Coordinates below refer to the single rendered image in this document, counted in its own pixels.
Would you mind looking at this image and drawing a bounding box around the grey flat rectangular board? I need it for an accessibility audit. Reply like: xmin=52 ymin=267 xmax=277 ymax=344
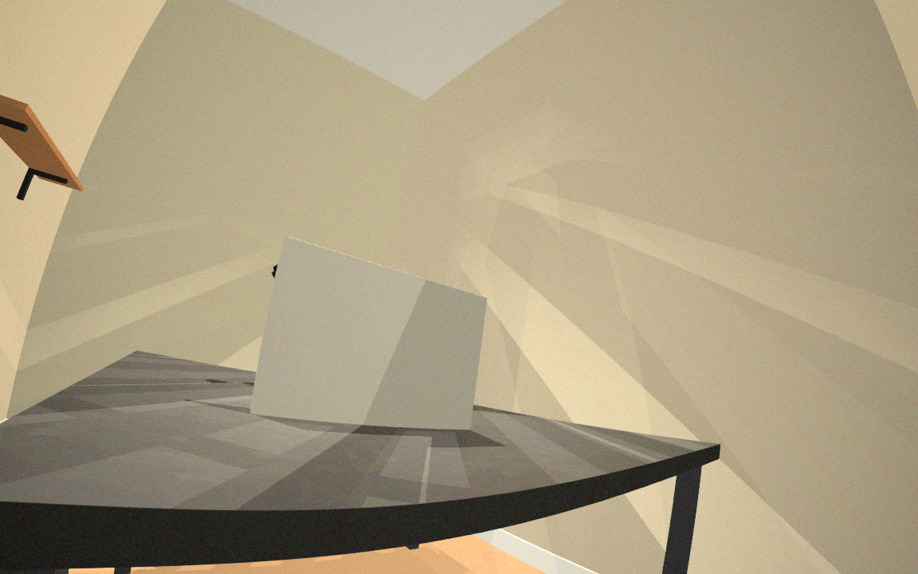
xmin=250 ymin=236 xmax=487 ymax=430

